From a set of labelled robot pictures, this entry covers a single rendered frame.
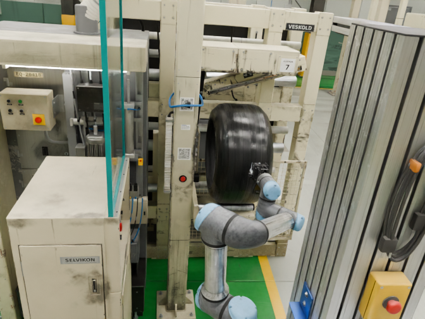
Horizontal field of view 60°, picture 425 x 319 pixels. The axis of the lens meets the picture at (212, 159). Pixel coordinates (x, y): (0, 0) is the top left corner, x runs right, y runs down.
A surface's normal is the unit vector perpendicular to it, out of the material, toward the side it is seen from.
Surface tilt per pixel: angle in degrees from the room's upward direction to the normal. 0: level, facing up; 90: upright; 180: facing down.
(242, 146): 60
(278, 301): 0
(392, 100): 90
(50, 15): 90
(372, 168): 90
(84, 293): 90
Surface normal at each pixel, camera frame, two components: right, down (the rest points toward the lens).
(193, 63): 0.13, 0.42
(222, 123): -0.57, -0.42
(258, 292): 0.08, -0.91
